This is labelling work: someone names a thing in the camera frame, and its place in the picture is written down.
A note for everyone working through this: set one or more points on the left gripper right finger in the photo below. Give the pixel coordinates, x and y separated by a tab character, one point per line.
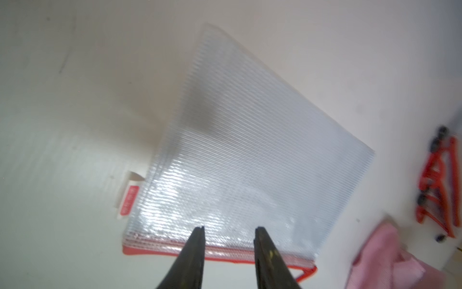
271	270

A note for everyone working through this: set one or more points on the clear mesh document bag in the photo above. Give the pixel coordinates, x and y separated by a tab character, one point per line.
440	186

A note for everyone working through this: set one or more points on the stack of mesh document bags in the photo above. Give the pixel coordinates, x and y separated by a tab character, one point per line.
244	149

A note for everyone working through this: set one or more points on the pink microfiber cloth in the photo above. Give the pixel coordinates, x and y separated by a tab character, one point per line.
383	264

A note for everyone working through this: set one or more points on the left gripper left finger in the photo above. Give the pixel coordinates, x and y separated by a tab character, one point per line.
187	270

